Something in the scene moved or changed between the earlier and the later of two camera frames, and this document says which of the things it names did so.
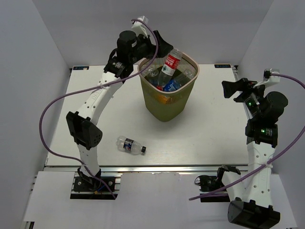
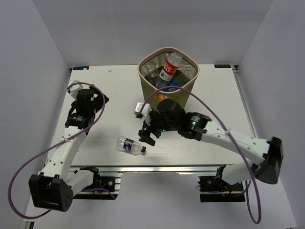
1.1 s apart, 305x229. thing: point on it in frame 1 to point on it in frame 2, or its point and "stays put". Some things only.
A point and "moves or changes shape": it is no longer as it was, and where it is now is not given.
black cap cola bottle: (130, 145) stays put
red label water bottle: (168, 68) moves or changes shape
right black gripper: (230, 88) to (145, 133)
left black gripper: (163, 47) to (100, 99)
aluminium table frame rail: (165, 169) stays put
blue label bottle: (177, 81) stays put
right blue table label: (222, 66) stays put
